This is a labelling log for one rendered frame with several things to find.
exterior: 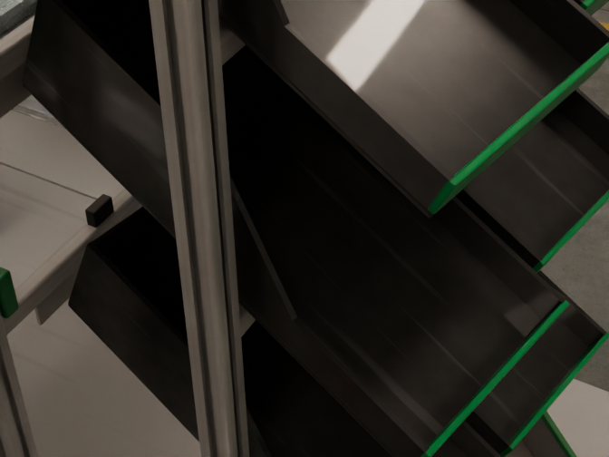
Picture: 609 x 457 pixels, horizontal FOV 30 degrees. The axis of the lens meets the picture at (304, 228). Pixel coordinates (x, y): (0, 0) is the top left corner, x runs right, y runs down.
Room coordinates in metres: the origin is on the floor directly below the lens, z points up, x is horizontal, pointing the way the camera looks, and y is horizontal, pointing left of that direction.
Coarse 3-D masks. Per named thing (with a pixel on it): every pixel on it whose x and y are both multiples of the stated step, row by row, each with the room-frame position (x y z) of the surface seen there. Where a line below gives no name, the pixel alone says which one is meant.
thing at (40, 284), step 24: (24, 24) 0.55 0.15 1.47; (0, 48) 0.53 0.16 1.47; (24, 48) 0.53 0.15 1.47; (240, 48) 0.41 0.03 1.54; (0, 72) 0.52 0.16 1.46; (120, 192) 0.60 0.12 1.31; (120, 216) 0.58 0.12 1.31; (72, 240) 0.55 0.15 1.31; (48, 264) 0.53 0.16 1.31; (72, 264) 0.54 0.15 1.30; (24, 288) 0.51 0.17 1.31; (48, 288) 0.52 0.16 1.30; (24, 312) 0.50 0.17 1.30; (240, 312) 0.40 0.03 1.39
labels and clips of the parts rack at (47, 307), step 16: (16, 80) 0.54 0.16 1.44; (0, 96) 0.53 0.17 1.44; (16, 96) 0.54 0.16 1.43; (0, 112) 0.53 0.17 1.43; (96, 208) 0.57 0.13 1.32; (112, 208) 0.58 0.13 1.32; (96, 224) 0.56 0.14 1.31; (0, 272) 0.49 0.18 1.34; (0, 288) 0.48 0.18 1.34; (64, 288) 0.54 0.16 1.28; (0, 304) 0.48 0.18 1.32; (16, 304) 0.49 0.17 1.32; (48, 304) 0.53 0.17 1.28
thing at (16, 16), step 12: (0, 0) 1.37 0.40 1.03; (12, 0) 1.36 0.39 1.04; (24, 0) 1.35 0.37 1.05; (36, 0) 1.33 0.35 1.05; (0, 12) 1.37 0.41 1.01; (12, 12) 1.36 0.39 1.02; (24, 12) 1.35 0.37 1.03; (0, 24) 1.37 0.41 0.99; (12, 24) 1.36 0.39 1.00; (0, 36) 1.38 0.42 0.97
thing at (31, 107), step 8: (32, 96) 1.35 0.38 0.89; (24, 104) 1.35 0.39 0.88; (32, 104) 1.34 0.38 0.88; (40, 104) 1.33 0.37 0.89; (24, 112) 1.35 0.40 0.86; (32, 112) 1.34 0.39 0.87; (40, 112) 1.34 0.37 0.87; (48, 112) 1.33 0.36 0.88; (40, 120) 1.34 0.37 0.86; (48, 120) 1.33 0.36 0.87; (56, 120) 1.32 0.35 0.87; (64, 128) 1.31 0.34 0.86
